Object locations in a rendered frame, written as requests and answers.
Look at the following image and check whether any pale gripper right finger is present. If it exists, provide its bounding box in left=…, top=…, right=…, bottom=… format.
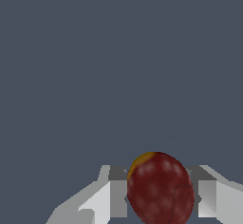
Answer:
left=185, top=164, right=243, bottom=224

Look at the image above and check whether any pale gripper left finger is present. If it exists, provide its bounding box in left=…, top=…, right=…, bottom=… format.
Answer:
left=46, top=164, right=129, bottom=224

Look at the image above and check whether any dark red round fruit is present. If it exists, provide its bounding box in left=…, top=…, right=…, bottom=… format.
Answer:
left=126, top=151, right=196, bottom=224

